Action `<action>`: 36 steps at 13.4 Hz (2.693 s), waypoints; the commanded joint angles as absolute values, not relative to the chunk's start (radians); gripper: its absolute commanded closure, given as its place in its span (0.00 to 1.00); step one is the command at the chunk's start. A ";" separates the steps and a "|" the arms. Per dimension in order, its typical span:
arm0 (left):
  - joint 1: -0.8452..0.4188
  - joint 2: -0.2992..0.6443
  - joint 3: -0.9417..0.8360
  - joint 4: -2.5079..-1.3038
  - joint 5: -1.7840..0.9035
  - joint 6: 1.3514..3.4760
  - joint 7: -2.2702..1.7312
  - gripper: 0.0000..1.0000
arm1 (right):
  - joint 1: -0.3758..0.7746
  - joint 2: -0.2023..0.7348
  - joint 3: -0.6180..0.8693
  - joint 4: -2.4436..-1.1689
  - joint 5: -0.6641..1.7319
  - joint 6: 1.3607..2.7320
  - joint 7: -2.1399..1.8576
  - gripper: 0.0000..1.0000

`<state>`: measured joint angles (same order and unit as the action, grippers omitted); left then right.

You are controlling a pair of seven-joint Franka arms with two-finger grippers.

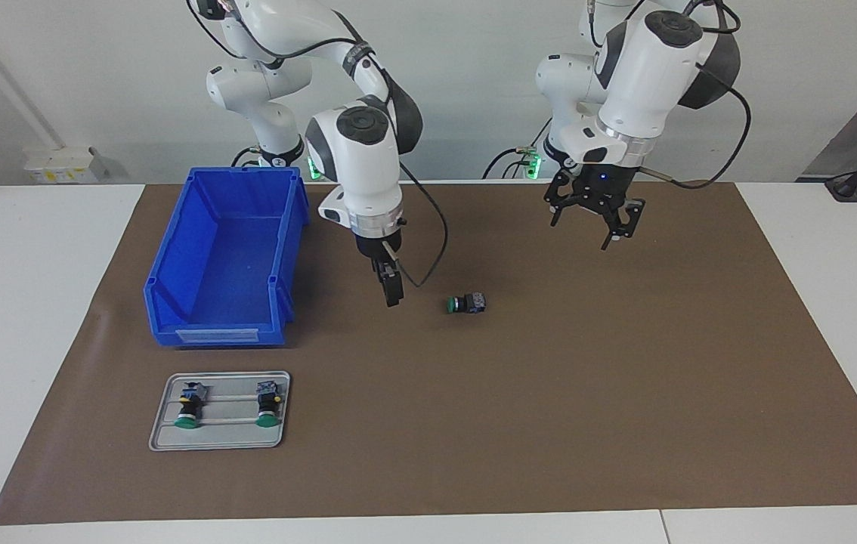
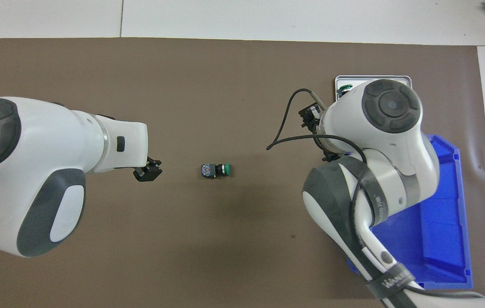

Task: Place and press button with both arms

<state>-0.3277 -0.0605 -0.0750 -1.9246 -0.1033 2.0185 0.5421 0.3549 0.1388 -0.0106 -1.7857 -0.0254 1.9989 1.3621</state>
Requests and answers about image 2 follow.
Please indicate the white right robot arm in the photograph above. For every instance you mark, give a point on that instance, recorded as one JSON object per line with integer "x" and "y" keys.
{"x": 388, "y": 141}

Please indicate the brown table mat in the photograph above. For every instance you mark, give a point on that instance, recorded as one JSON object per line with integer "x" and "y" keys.
{"x": 182, "y": 85}

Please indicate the blue plastic storage bin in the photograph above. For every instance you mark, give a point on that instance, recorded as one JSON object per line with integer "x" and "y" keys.
{"x": 439, "y": 239}

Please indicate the green push button switch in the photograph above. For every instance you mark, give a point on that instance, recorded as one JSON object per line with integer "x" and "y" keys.
{"x": 217, "y": 170}
{"x": 345, "y": 88}

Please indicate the grey metal tray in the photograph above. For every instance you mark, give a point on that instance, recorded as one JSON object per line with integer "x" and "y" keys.
{"x": 345, "y": 80}

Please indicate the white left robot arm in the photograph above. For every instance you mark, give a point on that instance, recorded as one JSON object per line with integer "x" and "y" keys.
{"x": 45, "y": 162}

